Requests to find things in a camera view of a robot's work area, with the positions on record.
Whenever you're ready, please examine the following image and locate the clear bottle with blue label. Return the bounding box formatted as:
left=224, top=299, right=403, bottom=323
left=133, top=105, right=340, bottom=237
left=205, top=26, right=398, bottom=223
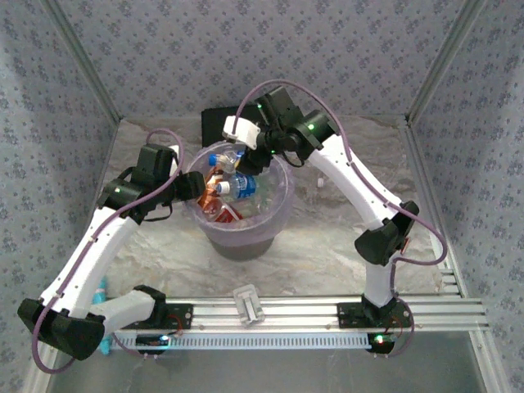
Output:
left=215, top=174, right=260, bottom=202

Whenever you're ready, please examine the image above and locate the clear bottle with blue cap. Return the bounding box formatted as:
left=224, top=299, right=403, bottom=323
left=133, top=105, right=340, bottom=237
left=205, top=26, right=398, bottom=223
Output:
left=207, top=147, right=246, bottom=169

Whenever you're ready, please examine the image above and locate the red snack packet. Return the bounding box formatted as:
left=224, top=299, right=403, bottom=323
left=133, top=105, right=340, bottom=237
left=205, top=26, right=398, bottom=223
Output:
left=211, top=203, right=243, bottom=224

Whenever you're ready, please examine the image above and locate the grey waste bin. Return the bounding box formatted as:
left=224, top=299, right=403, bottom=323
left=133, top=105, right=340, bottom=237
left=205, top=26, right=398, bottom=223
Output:
left=209, top=228, right=276, bottom=262

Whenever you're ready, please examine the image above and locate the translucent purple bin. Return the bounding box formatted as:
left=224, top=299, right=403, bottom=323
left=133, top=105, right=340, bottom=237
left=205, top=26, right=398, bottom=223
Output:
left=182, top=141, right=296, bottom=246

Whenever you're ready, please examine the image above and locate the cyan tube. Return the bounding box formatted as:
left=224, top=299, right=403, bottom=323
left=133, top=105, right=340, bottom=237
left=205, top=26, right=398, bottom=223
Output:
left=90, top=276, right=112, bottom=358

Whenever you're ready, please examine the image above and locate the black controller board blue light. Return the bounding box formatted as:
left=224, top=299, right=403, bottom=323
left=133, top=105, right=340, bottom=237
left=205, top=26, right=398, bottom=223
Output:
left=136, top=334, right=171, bottom=350

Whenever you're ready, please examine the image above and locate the black controller board green light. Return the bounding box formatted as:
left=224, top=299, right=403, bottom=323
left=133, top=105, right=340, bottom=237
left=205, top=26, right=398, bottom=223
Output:
left=367, top=332, right=397, bottom=355

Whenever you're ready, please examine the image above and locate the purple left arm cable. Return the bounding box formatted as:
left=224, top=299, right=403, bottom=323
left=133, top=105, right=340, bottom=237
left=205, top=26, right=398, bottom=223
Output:
left=34, top=129, right=185, bottom=374

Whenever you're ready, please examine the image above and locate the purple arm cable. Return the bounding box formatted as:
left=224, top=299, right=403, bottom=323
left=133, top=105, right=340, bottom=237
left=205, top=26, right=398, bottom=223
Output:
left=34, top=129, right=185, bottom=374
left=236, top=79, right=447, bottom=296

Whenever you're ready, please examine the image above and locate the black right gripper strap loop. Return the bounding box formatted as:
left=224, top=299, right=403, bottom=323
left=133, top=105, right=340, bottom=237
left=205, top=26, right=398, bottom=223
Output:
left=281, top=150, right=307, bottom=169

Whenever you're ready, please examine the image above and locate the black gripper strap loop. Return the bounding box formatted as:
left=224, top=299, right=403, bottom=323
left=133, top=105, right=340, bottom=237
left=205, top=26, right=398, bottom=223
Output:
left=281, top=150, right=307, bottom=169
left=144, top=201, right=174, bottom=223

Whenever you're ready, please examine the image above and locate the black case with metal handle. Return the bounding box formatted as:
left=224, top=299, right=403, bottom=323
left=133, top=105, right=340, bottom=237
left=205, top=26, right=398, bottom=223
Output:
left=200, top=106, right=263, bottom=148

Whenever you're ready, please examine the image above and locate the black left gripper strap loop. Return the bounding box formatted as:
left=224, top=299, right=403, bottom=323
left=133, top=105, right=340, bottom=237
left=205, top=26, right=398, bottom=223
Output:
left=144, top=201, right=174, bottom=223

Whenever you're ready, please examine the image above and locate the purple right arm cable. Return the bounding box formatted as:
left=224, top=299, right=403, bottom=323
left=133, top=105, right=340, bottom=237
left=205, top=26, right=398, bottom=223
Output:
left=236, top=79, right=447, bottom=296

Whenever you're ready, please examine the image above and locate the silver metal bracket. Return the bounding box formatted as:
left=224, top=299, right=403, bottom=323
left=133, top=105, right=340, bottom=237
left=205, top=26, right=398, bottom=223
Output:
left=232, top=285, right=266, bottom=328

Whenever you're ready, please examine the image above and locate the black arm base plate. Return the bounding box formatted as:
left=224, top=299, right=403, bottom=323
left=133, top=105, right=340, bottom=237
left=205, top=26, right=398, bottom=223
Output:
left=118, top=303, right=195, bottom=331
left=336, top=301, right=413, bottom=329

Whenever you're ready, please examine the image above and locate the aluminium frame post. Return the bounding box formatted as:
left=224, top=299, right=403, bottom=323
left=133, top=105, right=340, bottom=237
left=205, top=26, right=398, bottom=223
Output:
left=407, top=0, right=488, bottom=124

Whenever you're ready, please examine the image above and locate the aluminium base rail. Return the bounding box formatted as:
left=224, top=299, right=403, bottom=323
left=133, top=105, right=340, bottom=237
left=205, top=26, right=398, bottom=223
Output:
left=43, top=296, right=491, bottom=333

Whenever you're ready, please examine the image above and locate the white slotted cable duct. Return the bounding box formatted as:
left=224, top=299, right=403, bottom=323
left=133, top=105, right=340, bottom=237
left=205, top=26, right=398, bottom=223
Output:
left=60, top=332, right=372, bottom=351

